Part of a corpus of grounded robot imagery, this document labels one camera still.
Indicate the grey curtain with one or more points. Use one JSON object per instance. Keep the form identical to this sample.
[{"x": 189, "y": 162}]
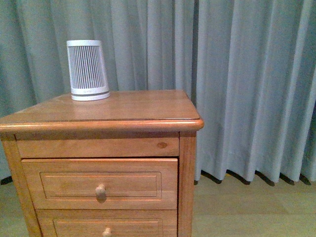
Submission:
[{"x": 249, "y": 66}]

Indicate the wooden drawer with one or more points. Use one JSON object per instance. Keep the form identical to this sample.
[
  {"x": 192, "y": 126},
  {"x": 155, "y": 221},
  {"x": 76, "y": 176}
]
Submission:
[
  {"x": 103, "y": 183},
  {"x": 108, "y": 223}
]

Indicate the wooden nightstand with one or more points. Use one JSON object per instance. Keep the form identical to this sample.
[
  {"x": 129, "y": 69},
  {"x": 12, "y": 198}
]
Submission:
[{"x": 128, "y": 124}]

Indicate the white cylindrical air purifier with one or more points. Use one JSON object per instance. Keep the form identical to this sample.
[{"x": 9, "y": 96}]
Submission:
[{"x": 87, "y": 70}]

